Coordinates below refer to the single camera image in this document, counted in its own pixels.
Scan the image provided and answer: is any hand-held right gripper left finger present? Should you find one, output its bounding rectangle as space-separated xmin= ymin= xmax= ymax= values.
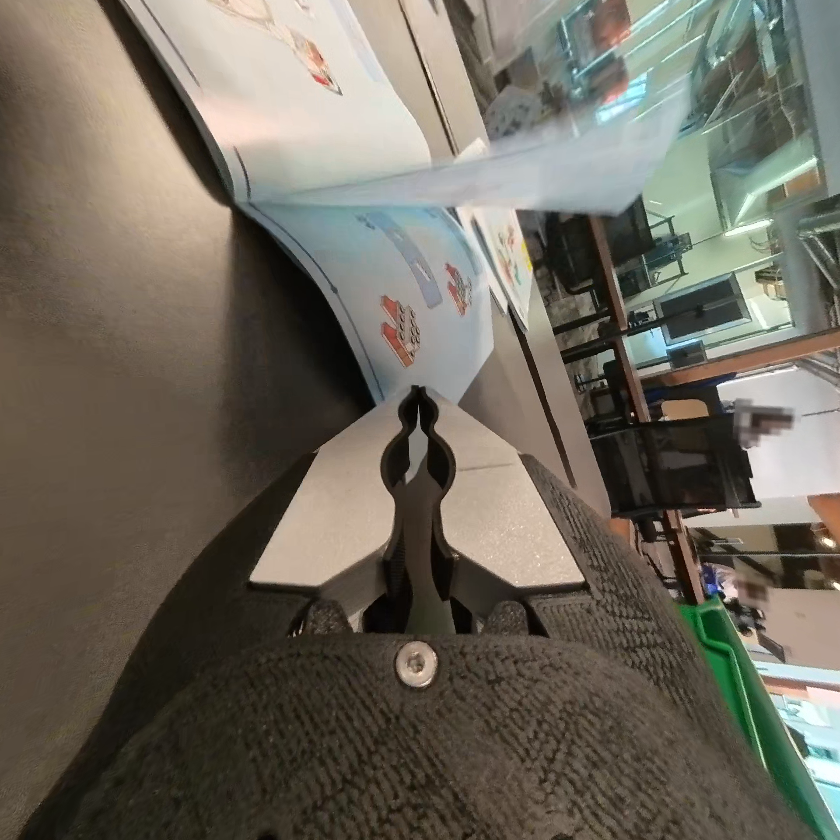
xmin=248 ymin=385 xmax=421 ymax=618

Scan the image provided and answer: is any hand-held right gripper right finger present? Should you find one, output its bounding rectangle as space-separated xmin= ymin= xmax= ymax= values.
xmin=419 ymin=392 xmax=589 ymax=618

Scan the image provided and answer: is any pale blue instruction booklet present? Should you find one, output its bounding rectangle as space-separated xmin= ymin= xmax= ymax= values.
xmin=118 ymin=0 xmax=691 ymax=409

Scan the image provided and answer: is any black mesh office chair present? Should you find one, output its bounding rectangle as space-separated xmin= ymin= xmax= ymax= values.
xmin=543 ymin=196 xmax=658 ymax=298
xmin=589 ymin=419 xmax=763 ymax=521

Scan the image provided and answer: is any long wooden table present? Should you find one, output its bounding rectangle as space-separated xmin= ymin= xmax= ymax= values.
xmin=586 ymin=215 xmax=654 ymax=422
xmin=656 ymin=508 xmax=708 ymax=603

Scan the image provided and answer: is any colourful cover instruction booklet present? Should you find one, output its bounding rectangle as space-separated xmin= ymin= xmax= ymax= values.
xmin=471 ymin=205 xmax=534 ymax=330

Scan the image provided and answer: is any grey framed screen on stand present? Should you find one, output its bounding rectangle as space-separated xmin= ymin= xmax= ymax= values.
xmin=651 ymin=274 xmax=753 ymax=347

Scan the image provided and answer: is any green plastic bin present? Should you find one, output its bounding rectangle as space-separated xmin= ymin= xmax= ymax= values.
xmin=675 ymin=592 xmax=840 ymax=840

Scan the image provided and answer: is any printed instruction sheet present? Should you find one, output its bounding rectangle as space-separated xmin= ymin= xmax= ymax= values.
xmin=484 ymin=84 xmax=547 ymax=140

